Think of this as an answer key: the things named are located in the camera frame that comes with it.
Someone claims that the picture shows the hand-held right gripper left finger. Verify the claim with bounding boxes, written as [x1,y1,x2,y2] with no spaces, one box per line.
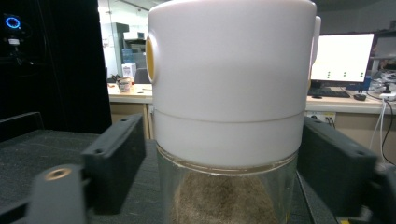
[81,113,147,216]

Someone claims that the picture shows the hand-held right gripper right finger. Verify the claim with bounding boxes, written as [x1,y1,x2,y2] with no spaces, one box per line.
[297,116,378,217]

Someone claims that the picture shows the black two-tier metal shelf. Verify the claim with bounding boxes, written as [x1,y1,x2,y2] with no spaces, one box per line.
[0,111,339,224]

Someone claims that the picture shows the glass jar with white lid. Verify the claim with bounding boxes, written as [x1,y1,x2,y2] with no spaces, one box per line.
[145,0,322,224]

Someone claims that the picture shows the beige wooden desk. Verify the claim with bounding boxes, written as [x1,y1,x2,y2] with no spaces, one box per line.
[106,83,396,166]

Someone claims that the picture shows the black keyboard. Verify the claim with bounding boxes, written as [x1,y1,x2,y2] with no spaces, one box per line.
[307,87,352,99]

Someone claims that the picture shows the white printed cup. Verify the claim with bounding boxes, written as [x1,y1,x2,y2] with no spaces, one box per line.
[117,77,134,93]

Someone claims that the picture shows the grey office chair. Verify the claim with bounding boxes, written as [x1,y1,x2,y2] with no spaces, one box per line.
[134,67,152,85]

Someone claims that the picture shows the white box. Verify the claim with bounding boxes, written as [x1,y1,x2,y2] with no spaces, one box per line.
[120,63,138,78]

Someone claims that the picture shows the computer monitor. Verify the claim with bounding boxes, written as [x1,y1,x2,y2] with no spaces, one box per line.
[310,33,375,90]

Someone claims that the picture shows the white wall socket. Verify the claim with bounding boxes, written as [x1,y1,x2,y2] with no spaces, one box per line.
[305,111,337,126]

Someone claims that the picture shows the white cable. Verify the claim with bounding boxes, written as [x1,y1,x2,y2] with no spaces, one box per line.
[368,98,389,153]

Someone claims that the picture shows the thin black cable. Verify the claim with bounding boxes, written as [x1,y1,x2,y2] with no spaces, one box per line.
[380,107,396,166]

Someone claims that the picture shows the camera with blue ring light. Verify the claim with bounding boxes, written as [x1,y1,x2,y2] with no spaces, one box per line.
[2,12,24,49]

